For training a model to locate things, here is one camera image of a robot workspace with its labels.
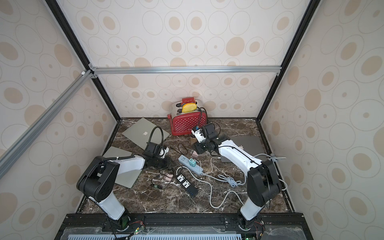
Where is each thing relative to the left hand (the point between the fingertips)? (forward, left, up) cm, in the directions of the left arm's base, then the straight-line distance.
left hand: (177, 164), depth 91 cm
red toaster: (+26, -2, +9) cm, 27 cm away
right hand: (+6, -11, +10) cm, 16 cm away
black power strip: (-15, -8, -1) cm, 17 cm away
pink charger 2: (+8, -10, -2) cm, 13 cm away
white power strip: (+3, -4, -1) cm, 5 cm away
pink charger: (-8, +5, -3) cm, 10 cm away
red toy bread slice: (+40, -5, +17) cm, 43 cm away
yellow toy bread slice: (+34, -6, +16) cm, 38 cm away
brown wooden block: (+17, -9, +2) cm, 19 cm away
